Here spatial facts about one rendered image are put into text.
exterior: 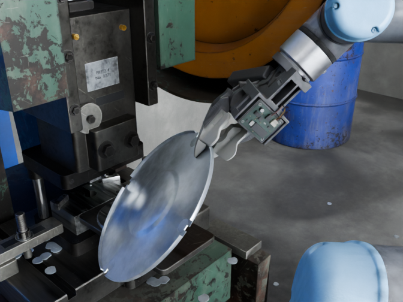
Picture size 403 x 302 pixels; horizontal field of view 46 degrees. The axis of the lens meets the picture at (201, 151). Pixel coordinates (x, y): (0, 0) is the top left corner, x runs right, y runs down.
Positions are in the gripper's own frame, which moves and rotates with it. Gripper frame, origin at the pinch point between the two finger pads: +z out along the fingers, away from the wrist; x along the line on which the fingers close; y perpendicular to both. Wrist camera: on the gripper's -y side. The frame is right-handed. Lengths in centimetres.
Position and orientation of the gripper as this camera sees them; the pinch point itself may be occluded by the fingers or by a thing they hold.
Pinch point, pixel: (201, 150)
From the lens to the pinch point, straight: 78.9
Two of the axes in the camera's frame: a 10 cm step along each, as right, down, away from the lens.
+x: 7.0, 5.8, 4.2
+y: 1.7, 4.3, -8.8
